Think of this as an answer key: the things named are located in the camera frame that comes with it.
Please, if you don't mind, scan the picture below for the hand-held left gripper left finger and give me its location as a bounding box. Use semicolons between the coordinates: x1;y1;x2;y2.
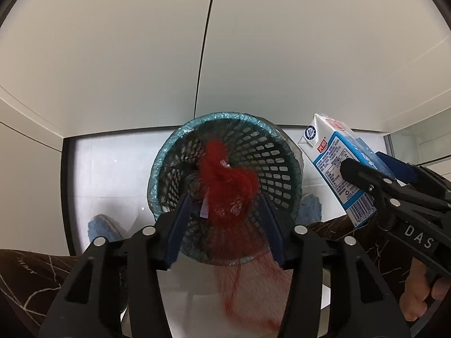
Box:
38;192;193;338

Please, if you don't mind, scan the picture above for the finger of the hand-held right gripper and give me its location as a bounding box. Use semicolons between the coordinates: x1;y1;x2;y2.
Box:
339;158;406;232
374;151;451;204

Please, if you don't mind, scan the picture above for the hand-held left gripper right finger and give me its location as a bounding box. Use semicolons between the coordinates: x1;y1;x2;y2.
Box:
259;194;411;338

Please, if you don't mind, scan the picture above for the blue white milk carton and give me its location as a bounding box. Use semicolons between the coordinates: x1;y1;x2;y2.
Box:
297;113;399;231

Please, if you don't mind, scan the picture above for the red mesh net bag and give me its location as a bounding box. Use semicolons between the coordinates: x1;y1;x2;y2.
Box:
199;139;295;332

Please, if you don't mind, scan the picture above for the black mesh trash basket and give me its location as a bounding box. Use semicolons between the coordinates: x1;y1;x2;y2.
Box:
146;112;305;266

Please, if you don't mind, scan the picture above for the person's right hand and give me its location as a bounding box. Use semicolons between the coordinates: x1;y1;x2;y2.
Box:
400;259;451;322

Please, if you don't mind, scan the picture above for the blue fuzzy slipper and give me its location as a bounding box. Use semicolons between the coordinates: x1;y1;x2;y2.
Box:
298;194;323;226
87;214;122;243

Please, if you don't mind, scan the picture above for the white cabinet door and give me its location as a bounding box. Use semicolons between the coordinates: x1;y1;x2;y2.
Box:
195;0;451;135
0;0;216;139

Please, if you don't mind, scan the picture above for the person's left leg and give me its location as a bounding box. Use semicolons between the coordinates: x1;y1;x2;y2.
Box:
0;248;127;338

